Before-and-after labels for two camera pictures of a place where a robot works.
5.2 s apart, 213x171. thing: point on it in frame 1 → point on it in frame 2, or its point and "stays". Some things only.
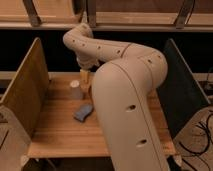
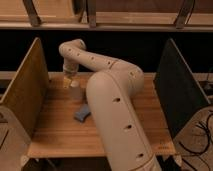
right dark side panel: x=180 y=95 stays
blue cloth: x=85 y=109 stays
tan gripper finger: x=85 y=81 → x=66 y=82
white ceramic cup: x=75 y=89 stays
